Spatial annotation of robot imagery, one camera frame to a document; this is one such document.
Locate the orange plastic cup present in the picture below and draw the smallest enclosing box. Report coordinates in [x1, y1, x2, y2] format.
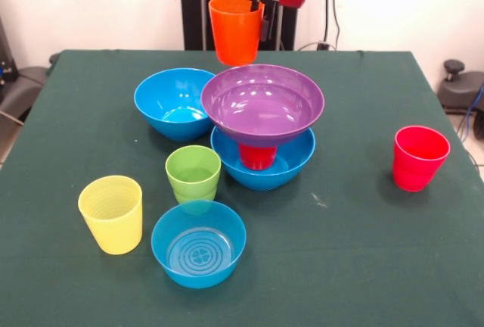
[208, 0, 265, 67]

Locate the purple plastic bowl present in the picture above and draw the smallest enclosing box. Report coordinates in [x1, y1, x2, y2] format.
[200, 64, 325, 148]

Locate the red plastic cup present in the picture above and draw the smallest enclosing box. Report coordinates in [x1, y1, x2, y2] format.
[237, 143, 277, 171]

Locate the large blue plastic bowl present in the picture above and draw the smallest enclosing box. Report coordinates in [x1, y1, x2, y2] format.
[210, 125, 317, 192]
[134, 67, 216, 142]

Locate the pink plastic cup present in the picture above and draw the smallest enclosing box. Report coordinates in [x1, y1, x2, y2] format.
[392, 125, 451, 193]

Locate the small patterned blue bowl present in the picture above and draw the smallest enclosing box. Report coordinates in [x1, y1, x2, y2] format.
[150, 201, 247, 289]

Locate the green plastic cup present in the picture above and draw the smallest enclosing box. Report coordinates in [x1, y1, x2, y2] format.
[165, 145, 222, 194]
[172, 182, 219, 209]

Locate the dark grey machine foot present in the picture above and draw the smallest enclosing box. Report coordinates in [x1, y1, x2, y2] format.
[0, 65, 50, 123]
[438, 58, 484, 114]

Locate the yellow plastic cup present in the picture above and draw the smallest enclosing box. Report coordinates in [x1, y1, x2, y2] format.
[77, 175, 144, 256]

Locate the dark green tablecloth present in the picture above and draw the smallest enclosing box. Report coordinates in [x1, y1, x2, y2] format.
[0, 49, 484, 327]

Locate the black cable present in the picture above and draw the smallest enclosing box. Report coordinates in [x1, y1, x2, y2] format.
[323, 0, 341, 51]

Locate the blue cable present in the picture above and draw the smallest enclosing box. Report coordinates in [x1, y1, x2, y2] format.
[459, 84, 484, 142]

